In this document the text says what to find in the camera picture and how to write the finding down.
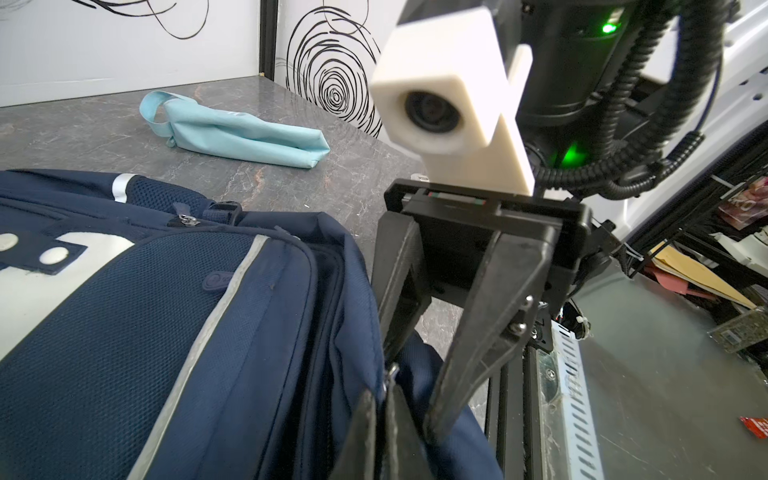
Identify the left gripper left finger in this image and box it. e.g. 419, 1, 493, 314
329, 390, 377, 480

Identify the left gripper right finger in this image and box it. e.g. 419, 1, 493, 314
383, 384, 433, 480

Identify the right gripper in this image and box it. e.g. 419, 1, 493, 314
371, 179, 618, 444

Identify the navy blue student backpack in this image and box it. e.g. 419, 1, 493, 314
1, 170, 502, 479

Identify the light blue fabric pouch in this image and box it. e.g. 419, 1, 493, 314
139, 91, 330, 169

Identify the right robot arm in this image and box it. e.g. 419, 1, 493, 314
369, 1, 737, 444

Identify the white slotted cable duct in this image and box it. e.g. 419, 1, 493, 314
552, 322, 604, 480

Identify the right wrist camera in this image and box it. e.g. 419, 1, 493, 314
369, 1, 535, 196

